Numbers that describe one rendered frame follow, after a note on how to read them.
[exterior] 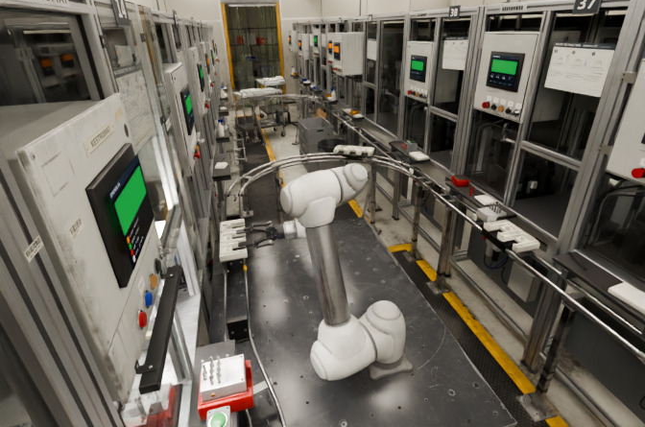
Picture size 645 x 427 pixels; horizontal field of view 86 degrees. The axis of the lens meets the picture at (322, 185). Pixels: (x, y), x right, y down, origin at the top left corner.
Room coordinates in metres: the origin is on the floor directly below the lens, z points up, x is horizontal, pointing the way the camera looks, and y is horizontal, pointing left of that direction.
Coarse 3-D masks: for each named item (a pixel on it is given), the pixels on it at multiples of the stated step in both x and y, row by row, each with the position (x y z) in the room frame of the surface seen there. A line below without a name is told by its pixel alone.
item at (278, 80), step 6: (270, 78) 8.25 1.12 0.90; (276, 78) 7.88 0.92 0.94; (282, 78) 7.88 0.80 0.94; (264, 84) 7.50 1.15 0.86; (270, 84) 7.54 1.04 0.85; (276, 84) 8.38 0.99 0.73; (258, 96) 8.21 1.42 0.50; (264, 108) 7.97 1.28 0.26; (270, 108) 7.95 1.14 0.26; (276, 108) 7.93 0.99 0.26
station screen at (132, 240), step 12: (132, 168) 0.67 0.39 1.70; (120, 180) 0.58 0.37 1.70; (144, 180) 0.72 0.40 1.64; (120, 192) 0.57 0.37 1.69; (144, 204) 0.68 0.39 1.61; (144, 216) 0.66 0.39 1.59; (120, 228) 0.52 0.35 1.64; (132, 228) 0.57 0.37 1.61; (144, 228) 0.63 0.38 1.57; (132, 240) 0.56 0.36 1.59; (144, 240) 0.62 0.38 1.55; (132, 252) 0.54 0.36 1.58; (132, 264) 0.52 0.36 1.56
